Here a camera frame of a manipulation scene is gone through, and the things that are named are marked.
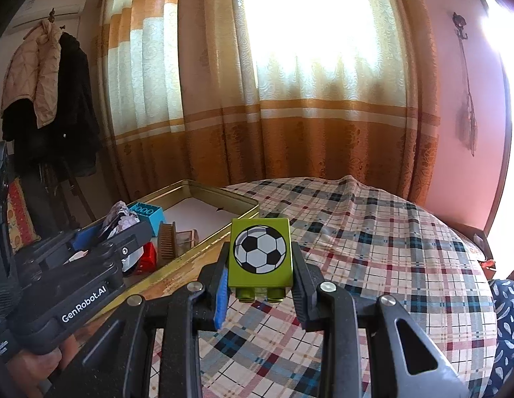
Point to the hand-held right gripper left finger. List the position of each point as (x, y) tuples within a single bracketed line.
[(221, 298)]

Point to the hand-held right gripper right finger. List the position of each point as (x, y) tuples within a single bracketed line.
[(302, 298)]

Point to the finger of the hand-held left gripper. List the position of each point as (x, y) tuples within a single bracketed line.
[(116, 242), (85, 237)]

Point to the dark patterned object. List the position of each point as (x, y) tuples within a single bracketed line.
[(118, 215)]

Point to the red building block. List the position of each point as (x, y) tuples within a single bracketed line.
[(148, 257)]

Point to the teal building block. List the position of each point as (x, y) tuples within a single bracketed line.
[(147, 215)]

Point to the gold rectangular tin box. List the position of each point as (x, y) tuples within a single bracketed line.
[(178, 275)]

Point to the wooden comb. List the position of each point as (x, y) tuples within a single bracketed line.
[(166, 242)]

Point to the green football building block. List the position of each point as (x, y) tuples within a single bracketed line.
[(259, 248)]

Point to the person's left hand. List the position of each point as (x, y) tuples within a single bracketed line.
[(37, 367)]

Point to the dark coat stand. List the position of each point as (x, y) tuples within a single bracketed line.
[(54, 190)]

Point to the red yellow patterned cushion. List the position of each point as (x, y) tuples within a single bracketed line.
[(20, 215)]

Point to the plaid tablecloth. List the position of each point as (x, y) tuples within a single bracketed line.
[(364, 257)]

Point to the white paper sheet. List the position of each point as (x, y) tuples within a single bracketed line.
[(199, 219)]

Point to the black coat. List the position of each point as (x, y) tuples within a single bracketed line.
[(74, 112)]

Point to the orange and cream curtain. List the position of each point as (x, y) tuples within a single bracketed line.
[(281, 132)]

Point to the beige quilted jacket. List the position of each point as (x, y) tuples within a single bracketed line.
[(33, 74)]

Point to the brown cardboard box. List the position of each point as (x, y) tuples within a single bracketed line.
[(476, 240)]

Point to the blue feather-print cloth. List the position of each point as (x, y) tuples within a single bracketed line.
[(507, 331)]

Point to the white air conditioner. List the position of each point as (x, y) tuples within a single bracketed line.
[(49, 8)]

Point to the hanging tassel ornament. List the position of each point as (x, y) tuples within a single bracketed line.
[(468, 124)]

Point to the metal wall hook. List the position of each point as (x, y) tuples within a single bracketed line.
[(460, 23)]

